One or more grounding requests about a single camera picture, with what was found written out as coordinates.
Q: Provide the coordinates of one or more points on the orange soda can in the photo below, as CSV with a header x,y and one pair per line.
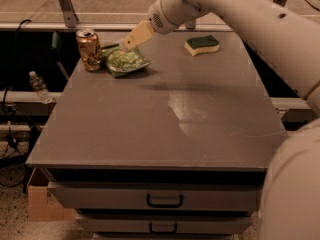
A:
x,y
89,49

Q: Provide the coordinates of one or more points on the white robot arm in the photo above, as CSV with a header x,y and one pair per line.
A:
x,y
290,45

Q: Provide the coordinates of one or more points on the green and yellow sponge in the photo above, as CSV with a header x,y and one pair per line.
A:
x,y
201,45

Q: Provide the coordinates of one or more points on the middle metal bracket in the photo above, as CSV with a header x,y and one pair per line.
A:
x,y
190,25

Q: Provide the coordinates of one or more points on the clear plastic water bottle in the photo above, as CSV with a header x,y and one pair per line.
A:
x,y
40,88

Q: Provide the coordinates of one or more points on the grey drawer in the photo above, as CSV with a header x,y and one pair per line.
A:
x,y
147,196
161,224

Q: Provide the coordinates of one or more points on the grey drawer cabinet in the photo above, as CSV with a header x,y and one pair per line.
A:
x,y
203,120

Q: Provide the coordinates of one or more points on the green handled tool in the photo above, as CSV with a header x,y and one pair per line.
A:
x,y
55,48

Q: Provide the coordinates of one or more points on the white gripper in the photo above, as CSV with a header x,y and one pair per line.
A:
x,y
162,18

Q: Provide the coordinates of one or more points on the green jalapeno chip bag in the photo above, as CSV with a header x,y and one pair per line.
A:
x,y
120,63

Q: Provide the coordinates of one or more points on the top grey drawer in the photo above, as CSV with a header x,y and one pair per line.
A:
x,y
147,196

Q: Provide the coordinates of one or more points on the cardboard box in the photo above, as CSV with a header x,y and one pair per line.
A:
x,y
42,205

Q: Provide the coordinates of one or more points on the left metal bracket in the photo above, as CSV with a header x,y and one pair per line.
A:
x,y
69,15

